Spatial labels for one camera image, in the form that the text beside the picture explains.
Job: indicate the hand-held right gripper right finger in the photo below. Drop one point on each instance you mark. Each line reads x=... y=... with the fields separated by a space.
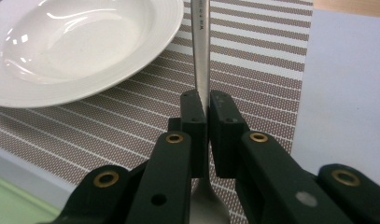
x=271 y=186

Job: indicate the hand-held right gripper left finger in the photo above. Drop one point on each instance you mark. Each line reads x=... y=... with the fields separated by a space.
x=166 y=186

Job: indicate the silver fork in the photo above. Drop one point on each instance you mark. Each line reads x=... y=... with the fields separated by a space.
x=200 y=46

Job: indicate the light green tray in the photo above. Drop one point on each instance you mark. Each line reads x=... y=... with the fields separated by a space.
x=13 y=205

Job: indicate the white deep plate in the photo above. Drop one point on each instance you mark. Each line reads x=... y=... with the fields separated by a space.
x=85 y=46

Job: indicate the striped woven placemat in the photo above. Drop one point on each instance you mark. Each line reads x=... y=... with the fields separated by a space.
x=256 y=77

